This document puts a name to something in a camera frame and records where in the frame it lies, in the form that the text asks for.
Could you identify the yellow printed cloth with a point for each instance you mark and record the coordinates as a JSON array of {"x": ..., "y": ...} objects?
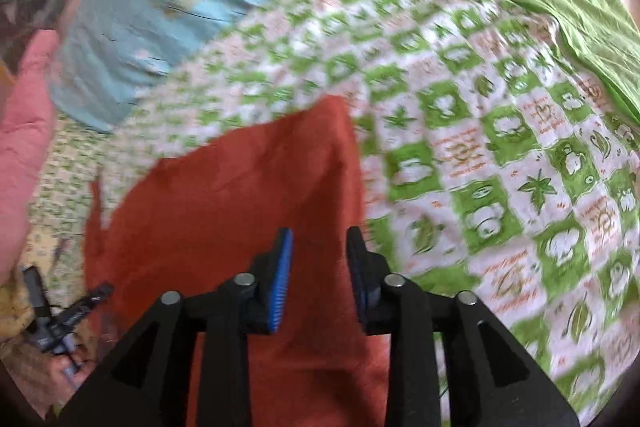
[{"x": 41, "y": 251}]

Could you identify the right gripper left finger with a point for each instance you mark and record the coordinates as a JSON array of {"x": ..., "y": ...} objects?
[{"x": 258, "y": 295}]

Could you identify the rust red knit garment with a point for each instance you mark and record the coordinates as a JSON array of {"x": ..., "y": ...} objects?
[{"x": 197, "y": 220}]

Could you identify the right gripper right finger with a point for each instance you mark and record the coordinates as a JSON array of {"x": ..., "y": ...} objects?
[{"x": 374, "y": 286}]

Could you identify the green white patterned bedsheet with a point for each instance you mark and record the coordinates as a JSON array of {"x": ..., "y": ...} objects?
[{"x": 492, "y": 160}]

